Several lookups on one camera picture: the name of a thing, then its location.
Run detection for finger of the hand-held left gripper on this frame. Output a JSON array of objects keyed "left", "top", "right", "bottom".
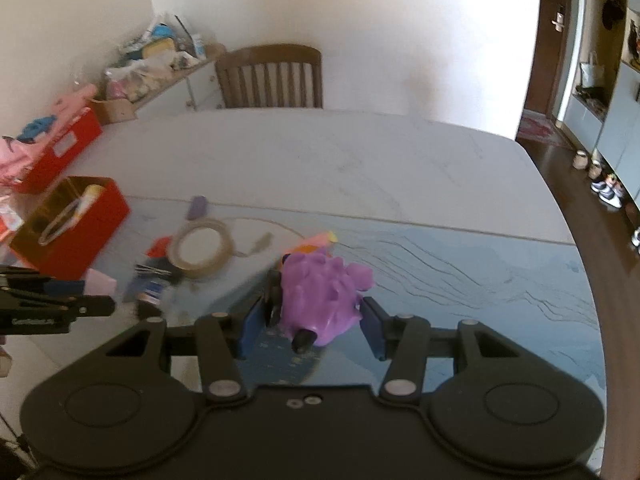
[
  {"left": 0, "top": 291, "right": 117, "bottom": 319},
  {"left": 0, "top": 265, "right": 87, "bottom": 297}
]

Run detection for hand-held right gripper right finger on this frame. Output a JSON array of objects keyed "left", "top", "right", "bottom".
[{"left": 359, "top": 296, "right": 525, "bottom": 404}]

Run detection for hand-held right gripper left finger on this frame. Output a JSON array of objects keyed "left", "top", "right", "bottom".
[{"left": 105, "top": 296, "right": 266, "bottom": 403}]

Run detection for beige tape roll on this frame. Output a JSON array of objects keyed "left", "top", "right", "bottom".
[{"left": 167, "top": 220, "right": 235, "bottom": 281}]

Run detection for pink sticky note pad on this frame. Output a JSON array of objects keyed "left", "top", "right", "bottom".
[{"left": 84, "top": 268, "right": 119, "bottom": 297}]

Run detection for small blue item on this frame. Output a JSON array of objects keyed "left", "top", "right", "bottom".
[{"left": 124, "top": 279, "right": 167, "bottom": 307}]

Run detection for clear tape roll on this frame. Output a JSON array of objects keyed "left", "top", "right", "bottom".
[{"left": 37, "top": 199, "right": 84, "bottom": 246}]

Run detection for black binder clips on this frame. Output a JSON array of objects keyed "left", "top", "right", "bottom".
[{"left": 134, "top": 259, "right": 177, "bottom": 282}]

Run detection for blue table mat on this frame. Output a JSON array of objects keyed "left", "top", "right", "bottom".
[{"left": 119, "top": 194, "right": 609, "bottom": 397}]

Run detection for orange and pink toy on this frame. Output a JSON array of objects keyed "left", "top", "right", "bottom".
[{"left": 287, "top": 231, "right": 337, "bottom": 257}]

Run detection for purple eraser block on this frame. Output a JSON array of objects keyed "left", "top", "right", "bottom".
[{"left": 185, "top": 195, "right": 209, "bottom": 221}]

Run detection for pink cloth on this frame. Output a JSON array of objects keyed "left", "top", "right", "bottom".
[{"left": 0, "top": 84, "right": 99, "bottom": 186}]

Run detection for red box with white label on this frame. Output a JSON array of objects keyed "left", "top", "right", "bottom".
[{"left": 9, "top": 107, "right": 104, "bottom": 194}]

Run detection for blue toy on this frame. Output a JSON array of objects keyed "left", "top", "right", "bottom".
[{"left": 16, "top": 115, "right": 57, "bottom": 144}]

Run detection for cardboard box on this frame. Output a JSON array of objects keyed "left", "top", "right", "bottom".
[{"left": 89, "top": 97, "right": 139, "bottom": 125}]

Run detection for clear plastic bag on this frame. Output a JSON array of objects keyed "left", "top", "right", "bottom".
[{"left": 104, "top": 57, "right": 173, "bottom": 103}]

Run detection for white sideboard cabinet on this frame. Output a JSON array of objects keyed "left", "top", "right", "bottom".
[{"left": 134, "top": 44, "right": 242, "bottom": 112}]

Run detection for wooden chair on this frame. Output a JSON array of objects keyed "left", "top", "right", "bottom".
[{"left": 214, "top": 44, "right": 324, "bottom": 110}]

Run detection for red doormat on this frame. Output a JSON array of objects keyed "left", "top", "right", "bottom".
[{"left": 516, "top": 114, "right": 562, "bottom": 144}]

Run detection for pile of clutter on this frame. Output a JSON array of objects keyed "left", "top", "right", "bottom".
[{"left": 119, "top": 11, "right": 221, "bottom": 68}]

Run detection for pair of grey sneakers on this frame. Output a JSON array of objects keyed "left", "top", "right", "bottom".
[{"left": 591, "top": 174, "right": 626, "bottom": 209}]

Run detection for grey hallway cabinet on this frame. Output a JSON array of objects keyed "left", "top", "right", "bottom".
[{"left": 562, "top": 57, "right": 640, "bottom": 196}]

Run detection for brown wooden door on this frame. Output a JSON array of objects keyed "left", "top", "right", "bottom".
[{"left": 523, "top": 0, "right": 574, "bottom": 122}]

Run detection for white tote bag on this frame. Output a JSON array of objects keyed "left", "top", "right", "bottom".
[{"left": 579, "top": 51, "right": 609, "bottom": 89}]

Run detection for black hanging hat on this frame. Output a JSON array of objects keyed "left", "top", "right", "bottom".
[{"left": 601, "top": 0, "right": 627, "bottom": 32}]

